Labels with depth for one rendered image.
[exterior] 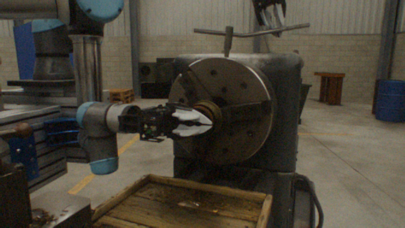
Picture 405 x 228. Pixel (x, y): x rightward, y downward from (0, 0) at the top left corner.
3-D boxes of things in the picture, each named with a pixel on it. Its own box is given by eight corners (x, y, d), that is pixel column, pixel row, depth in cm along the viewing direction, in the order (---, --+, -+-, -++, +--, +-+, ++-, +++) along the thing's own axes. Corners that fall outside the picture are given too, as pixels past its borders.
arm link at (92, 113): (96, 128, 76) (94, 99, 74) (127, 131, 72) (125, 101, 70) (75, 134, 69) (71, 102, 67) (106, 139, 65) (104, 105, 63)
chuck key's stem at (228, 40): (222, 67, 75) (226, 25, 72) (220, 67, 77) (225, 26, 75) (229, 68, 75) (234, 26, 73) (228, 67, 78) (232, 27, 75)
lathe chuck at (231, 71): (176, 145, 92) (184, 53, 85) (267, 165, 82) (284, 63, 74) (164, 152, 84) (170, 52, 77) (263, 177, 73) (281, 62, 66)
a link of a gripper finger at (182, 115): (204, 129, 55) (165, 125, 58) (213, 123, 60) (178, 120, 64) (204, 114, 54) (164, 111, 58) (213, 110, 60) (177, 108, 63)
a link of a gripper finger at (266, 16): (266, 40, 74) (256, 8, 73) (269, 41, 79) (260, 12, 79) (277, 35, 72) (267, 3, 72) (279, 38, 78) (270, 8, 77)
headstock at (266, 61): (215, 125, 157) (216, 58, 149) (299, 132, 140) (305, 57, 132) (166, 156, 103) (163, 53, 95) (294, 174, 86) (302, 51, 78)
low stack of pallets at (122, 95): (111, 101, 930) (111, 88, 922) (135, 101, 929) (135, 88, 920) (97, 105, 808) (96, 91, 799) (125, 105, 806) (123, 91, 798)
